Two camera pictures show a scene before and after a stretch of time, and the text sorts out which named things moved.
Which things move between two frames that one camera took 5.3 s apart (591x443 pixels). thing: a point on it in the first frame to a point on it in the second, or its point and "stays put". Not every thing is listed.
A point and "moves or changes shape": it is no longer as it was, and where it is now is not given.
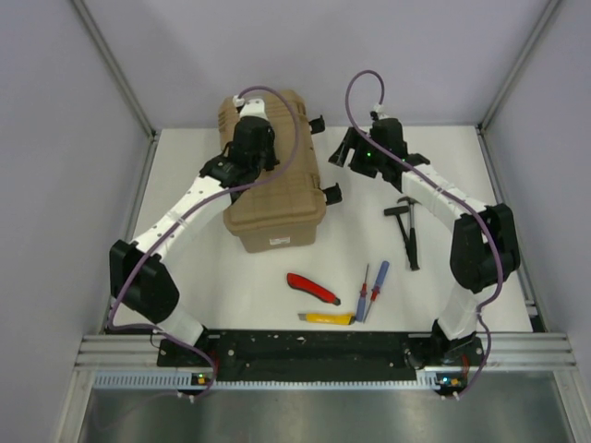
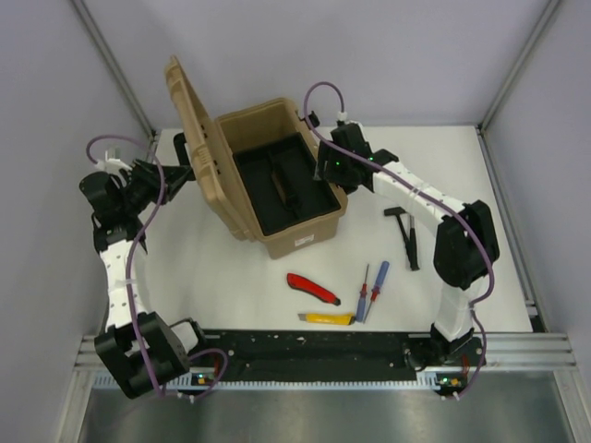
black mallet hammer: x=396 y=211 stays put
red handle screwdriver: x=362 y=303 stays put
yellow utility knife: x=337 y=318 stays put
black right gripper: x=352 y=140 to x=330 y=153
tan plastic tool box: x=287 y=209 moves or changes shape
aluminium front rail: x=101 y=352 stays put
